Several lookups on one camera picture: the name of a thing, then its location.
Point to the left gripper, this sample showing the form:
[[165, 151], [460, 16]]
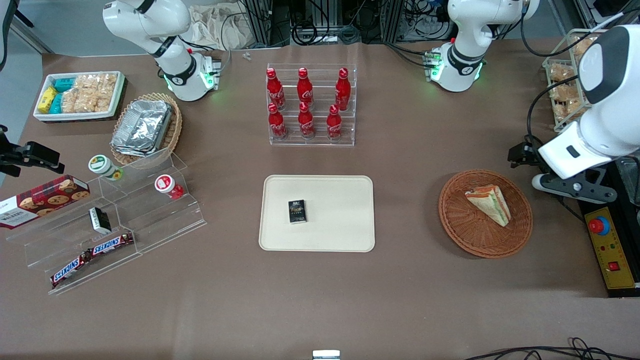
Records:
[[526, 153]]

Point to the triangular sandwich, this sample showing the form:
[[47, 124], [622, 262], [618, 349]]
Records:
[[492, 204]]

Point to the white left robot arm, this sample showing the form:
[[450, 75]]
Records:
[[612, 105]]

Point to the round brown wicker basket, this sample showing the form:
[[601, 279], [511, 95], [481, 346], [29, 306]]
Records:
[[470, 235]]

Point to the oval light wicker basket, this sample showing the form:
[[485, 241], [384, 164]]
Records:
[[174, 127]]

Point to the beige plastic tray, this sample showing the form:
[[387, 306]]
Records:
[[340, 210]]

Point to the white rectangular snack bin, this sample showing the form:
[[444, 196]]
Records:
[[45, 116]]

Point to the red tartan cookie box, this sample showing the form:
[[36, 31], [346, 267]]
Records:
[[45, 200]]

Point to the teal snack packet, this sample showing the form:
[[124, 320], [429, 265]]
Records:
[[56, 103], [64, 84]]

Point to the yellow snack packet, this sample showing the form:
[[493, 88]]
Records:
[[47, 99]]

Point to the bagged pastry snack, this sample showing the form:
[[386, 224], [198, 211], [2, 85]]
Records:
[[582, 46], [565, 92], [561, 73], [567, 111]]

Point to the green lid yogurt cup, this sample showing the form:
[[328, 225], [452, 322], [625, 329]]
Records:
[[102, 165]]

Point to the clear bag of rice crackers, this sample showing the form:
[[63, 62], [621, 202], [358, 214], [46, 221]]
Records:
[[86, 81], [107, 92], [79, 101]]

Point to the small black white box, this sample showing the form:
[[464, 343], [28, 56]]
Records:
[[100, 221]]

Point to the stacked aluminium foil containers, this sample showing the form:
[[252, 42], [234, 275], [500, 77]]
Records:
[[142, 127]]

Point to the snickers chocolate bar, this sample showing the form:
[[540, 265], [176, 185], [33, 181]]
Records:
[[111, 244], [70, 269]]

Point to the red lid yogurt cup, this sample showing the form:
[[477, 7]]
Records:
[[166, 185]]

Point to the black equipment cabinet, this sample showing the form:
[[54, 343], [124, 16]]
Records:
[[632, 225]]

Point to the yellow emergency stop box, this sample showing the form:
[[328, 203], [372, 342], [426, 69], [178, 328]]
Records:
[[612, 250]]

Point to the clear acrylic stepped display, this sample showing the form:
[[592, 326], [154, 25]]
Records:
[[160, 220]]

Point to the black stand leg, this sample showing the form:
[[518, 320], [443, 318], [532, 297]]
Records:
[[11, 15]]

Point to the red cola bottle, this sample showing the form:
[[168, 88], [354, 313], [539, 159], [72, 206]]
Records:
[[305, 90], [334, 125], [343, 91], [276, 124], [275, 90], [306, 123]]

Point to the clear acrylic bottle rack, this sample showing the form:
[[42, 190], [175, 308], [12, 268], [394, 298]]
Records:
[[320, 130]]

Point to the beige cloth bag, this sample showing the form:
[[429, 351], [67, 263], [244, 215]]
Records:
[[220, 27]]

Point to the small black printed box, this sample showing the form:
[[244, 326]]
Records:
[[297, 211]]

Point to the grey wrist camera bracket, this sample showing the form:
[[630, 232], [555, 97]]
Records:
[[575, 188]]

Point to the aluminium frame rack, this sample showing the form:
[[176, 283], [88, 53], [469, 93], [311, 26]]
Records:
[[267, 22], [392, 20]]

